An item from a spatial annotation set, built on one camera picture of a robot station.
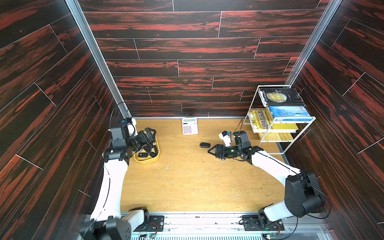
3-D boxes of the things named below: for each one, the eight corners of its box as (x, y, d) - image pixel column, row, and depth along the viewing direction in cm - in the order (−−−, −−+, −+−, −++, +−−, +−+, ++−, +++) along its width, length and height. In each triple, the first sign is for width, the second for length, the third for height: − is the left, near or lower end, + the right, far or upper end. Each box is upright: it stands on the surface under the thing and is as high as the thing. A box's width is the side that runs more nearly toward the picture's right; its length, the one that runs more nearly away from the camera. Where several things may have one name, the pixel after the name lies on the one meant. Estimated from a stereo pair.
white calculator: (181, 135, 112) (181, 132, 109) (182, 120, 122) (182, 117, 119) (197, 135, 112) (197, 132, 109) (197, 120, 122) (197, 117, 119)
